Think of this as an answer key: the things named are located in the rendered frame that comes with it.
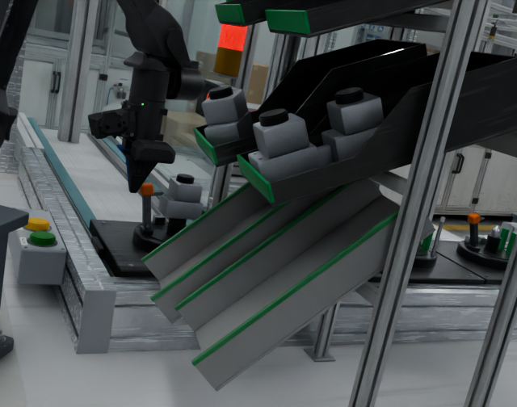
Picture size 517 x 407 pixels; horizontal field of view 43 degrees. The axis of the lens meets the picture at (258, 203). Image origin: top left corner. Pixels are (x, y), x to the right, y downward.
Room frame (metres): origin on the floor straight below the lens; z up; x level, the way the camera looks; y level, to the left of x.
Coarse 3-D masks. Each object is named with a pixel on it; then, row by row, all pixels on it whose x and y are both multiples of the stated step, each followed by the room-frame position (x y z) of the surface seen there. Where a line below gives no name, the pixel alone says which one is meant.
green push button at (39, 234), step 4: (36, 232) 0.99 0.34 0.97; (40, 232) 1.00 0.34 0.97; (44, 232) 1.00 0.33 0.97; (32, 236) 0.97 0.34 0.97; (36, 236) 0.98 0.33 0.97; (40, 236) 0.98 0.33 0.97; (44, 236) 0.98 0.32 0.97; (48, 236) 0.99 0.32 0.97; (52, 236) 0.99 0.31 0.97; (32, 240) 0.97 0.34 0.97; (36, 240) 0.97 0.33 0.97; (40, 240) 0.97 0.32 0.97; (44, 240) 0.97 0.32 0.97; (48, 240) 0.97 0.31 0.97; (52, 240) 0.98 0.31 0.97; (36, 244) 0.97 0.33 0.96; (40, 244) 0.97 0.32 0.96; (44, 244) 0.97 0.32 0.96; (48, 244) 0.97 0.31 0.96; (52, 244) 0.98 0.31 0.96
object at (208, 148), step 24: (360, 48) 0.92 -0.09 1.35; (384, 48) 0.92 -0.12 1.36; (408, 48) 0.80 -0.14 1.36; (288, 72) 0.89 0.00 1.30; (312, 72) 0.90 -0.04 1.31; (336, 72) 0.78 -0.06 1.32; (360, 72) 0.79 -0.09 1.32; (288, 96) 0.89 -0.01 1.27; (312, 96) 0.77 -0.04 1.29; (312, 120) 0.77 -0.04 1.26; (240, 144) 0.75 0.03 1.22
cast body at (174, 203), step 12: (180, 180) 1.06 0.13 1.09; (192, 180) 1.07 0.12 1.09; (168, 192) 1.08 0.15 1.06; (180, 192) 1.05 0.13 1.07; (192, 192) 1.06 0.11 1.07; (168, 204) 1.04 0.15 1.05; (180, 204) 1.05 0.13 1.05; (192, 204) 1.06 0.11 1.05; (168, 216) 1.04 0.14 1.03; (180, 216) 1.05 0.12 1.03; (192, 216) 1.06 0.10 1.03
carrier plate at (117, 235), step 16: (96, 224) 1.10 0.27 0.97; (112, 224) 1.12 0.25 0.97; (128, 224) 1.13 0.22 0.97; (112, 240) 1.03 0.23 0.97; (128, 240) 1.05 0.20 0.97; (112, 256) 0.96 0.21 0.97; (128, 256) 0.98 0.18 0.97; (144, 256) 0.99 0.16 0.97; (128, 272) 0.92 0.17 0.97; (144, 272) 0.93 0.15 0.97
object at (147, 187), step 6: (144, 186) 1.03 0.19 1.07; (150, 186) 1.04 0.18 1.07; (144, 192) 1.03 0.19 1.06; (150, 192) 1.04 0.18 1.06; (156, 192) 1.05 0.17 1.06; (162, 192) 1.05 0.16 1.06; (144, 198) 1.04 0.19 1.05; (150, 198) 1.04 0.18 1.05; (144, 204) 1.04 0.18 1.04; (150, 204) 1.04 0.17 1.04; (144, 210) 1.04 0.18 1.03; (150, 210) 1.04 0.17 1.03; (144, 216) 1.04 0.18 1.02; (150, 216) 1.04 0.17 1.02; (144, 222) 1.04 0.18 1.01; (150, 222) 1.04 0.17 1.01
